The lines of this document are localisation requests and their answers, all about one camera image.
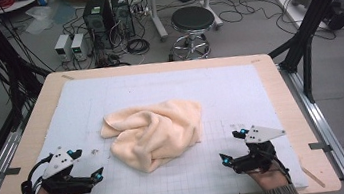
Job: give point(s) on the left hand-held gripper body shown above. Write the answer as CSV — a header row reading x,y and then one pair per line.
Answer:
x,y
59,164

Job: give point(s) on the clear plastic bag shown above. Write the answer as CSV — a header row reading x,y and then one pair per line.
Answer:
x,y
39,20

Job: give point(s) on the thin wooden stick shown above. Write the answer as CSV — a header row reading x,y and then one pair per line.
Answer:
x,y
313,177

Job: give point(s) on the white power supply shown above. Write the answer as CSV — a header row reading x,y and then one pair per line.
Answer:
x,y
79,47
62,47

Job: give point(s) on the narrow black computer tower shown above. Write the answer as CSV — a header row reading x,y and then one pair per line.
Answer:
x,y
123,14

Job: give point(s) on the black round stool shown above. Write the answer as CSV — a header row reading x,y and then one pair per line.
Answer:
x,y
192,18

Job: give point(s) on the pale blue grid mat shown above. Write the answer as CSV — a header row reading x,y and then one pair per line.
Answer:
x,y
158,85

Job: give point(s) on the person's right hand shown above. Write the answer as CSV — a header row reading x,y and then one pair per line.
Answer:
x,y
270,180

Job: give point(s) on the large black computer tower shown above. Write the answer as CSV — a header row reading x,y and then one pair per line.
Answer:
x,y
97,19

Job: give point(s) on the cream towel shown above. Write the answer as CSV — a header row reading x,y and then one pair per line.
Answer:
x,y
154,133

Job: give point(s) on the round white table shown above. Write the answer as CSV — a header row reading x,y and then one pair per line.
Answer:
x,y
23,3

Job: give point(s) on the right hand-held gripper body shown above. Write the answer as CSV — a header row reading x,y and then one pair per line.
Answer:
x,y
259,134

